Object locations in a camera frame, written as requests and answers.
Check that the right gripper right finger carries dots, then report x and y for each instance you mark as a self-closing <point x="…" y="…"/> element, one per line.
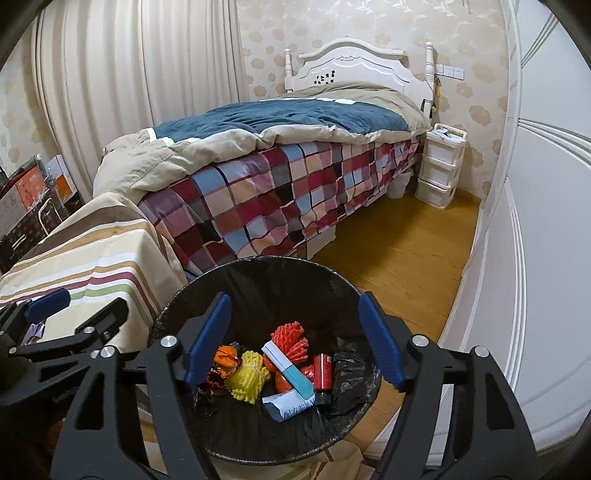
<point x="488" y="436"/>

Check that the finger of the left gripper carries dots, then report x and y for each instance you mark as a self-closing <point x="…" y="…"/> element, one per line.
<point x="95" y="333"/>
<point x="48" y="305"/>

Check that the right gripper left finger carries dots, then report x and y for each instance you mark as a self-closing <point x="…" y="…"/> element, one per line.
<point x="101" y="437"/>

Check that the white blue plastic package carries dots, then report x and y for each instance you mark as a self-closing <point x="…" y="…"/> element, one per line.
<point x="285" y="405"/>

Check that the red black bottle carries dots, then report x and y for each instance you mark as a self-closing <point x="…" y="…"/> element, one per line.
<point x="323" y="379"/>

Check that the white teal tube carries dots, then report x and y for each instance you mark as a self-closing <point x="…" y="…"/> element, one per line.
<point x="301" y="384"/>

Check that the purple crumpled glove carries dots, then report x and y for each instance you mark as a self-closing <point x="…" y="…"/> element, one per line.
<point x="34" y="333"/>

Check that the striped table cloth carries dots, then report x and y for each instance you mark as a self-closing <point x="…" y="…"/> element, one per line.
<point x="106" y="250"/>

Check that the orange white cardboard box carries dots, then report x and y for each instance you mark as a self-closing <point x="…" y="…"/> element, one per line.
<point x="21" y="198"/>

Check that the white wardrobe door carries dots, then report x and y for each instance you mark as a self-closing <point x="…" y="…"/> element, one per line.
<point x="525" y="292"/>

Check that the plaid bed sheet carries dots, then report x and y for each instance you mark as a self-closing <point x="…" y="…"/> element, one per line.
<point x="272" y="202"/>

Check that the beige striped curtain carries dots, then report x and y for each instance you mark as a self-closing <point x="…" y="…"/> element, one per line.
<point x="108" y="68"/>

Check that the white plastic drawer unit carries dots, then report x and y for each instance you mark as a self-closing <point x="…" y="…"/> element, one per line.
<point x="441" y="165"/>

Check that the blue beige duvet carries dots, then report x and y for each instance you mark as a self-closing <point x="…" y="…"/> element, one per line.
<point x="354" y="113"/>

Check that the white bed headboard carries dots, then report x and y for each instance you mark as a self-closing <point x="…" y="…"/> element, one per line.
<point x="351" y="59"/>

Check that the wall switch plate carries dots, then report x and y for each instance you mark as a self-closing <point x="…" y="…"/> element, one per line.
<point x="450" y="72"/>

